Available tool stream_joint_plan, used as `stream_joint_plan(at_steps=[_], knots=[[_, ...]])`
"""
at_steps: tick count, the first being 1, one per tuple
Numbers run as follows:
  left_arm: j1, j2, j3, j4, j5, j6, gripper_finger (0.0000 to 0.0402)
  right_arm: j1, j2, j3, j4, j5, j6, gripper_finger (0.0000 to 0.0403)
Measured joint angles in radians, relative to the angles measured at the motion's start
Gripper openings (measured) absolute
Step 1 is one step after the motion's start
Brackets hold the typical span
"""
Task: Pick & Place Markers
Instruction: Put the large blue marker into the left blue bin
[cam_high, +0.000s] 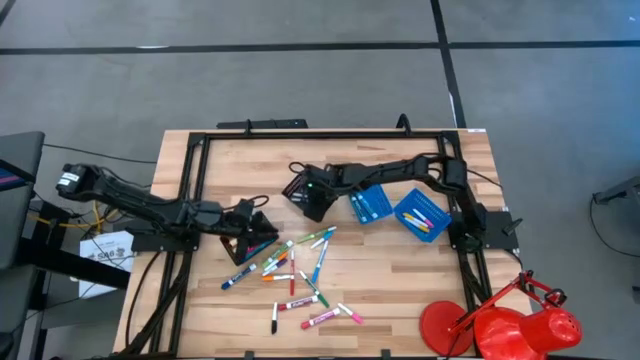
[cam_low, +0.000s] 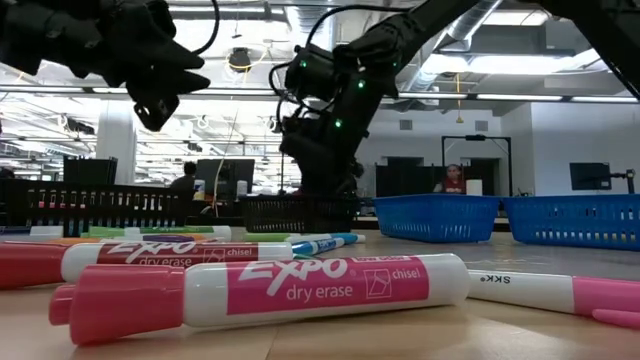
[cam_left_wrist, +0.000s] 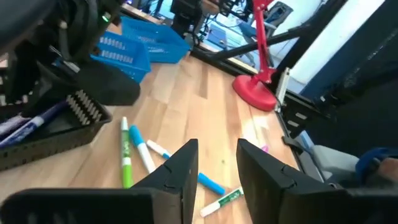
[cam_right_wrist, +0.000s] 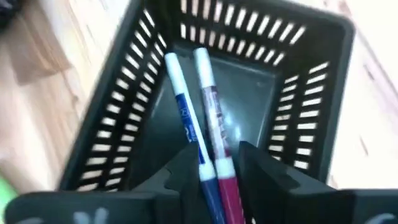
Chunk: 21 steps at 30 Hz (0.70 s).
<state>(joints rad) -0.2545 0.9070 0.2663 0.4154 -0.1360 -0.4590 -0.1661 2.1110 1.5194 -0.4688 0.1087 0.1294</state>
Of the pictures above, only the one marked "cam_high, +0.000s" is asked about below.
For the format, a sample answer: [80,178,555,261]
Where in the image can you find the black slotted plastic basket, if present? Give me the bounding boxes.
[281,169,339,224]
[218,209,280,267]

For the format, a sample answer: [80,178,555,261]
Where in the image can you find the blue slotted plastic basket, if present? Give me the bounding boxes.
[348,183,395,225]
[393,187,453,244]

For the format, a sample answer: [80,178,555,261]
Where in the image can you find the black floor cable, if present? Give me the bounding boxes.
[42,143,159,165]
[588,192,640,261]

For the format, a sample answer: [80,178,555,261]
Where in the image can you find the pink Expo chisel marker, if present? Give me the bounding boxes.
[300,307,342,330]

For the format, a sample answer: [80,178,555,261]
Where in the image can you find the black cable bundle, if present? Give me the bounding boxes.
[122,249,194,357]

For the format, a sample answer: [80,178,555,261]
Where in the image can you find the dark blue Expo marker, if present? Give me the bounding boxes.
[220,263,258,291]

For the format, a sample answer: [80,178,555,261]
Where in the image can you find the pale yellow highlighter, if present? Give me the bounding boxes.
[402,212,430,231]

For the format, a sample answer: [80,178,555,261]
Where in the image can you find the pink SKK marker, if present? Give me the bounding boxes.
[337,302,365,325]

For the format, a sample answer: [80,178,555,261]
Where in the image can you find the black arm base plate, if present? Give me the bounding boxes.
[130,227,201,253]
[448,209,524,251]

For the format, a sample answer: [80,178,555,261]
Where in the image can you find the purple marker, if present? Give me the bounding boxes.
[262,258,290,277]

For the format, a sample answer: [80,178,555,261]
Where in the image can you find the teal capped white marker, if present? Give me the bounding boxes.
[309,230,335,250]

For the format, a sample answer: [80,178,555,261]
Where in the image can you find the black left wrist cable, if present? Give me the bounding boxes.
[239,194,271,209]

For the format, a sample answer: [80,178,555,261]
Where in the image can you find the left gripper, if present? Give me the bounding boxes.
[192,200,271,244]

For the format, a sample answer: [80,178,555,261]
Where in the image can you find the yellow cable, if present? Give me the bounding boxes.
[29,199,121,231]

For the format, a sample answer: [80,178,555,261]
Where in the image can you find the light green Expo marker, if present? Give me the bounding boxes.
[296,225,338,245]

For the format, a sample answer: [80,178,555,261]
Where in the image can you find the white paper sheet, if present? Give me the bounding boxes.
[78,230,136,300]

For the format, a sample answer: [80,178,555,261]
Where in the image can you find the magenta Expo chisel marker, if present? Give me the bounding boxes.
[277,294,320,312]

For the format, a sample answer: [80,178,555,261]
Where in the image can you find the black metal table frame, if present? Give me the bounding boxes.
[119,127,494,360]

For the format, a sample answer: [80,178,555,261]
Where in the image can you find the small pink marker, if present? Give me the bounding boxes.
[412,207,435,229]

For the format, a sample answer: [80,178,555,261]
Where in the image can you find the green fine Expo marker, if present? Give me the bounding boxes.
[298,270,331,309]

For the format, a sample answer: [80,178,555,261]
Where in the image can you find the gray stand foot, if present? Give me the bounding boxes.
[592,174,640,206]

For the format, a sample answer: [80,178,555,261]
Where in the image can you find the black power strip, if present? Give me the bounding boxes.
[216,118,310,130]

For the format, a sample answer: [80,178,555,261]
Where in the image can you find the light blue marker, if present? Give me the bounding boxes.
[310,239,330,285]

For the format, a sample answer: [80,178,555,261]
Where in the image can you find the gray desk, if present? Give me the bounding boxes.
[0,131,46,346]

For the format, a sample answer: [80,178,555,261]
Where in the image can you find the red desk lamp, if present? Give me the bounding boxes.
[418,269,584,360]

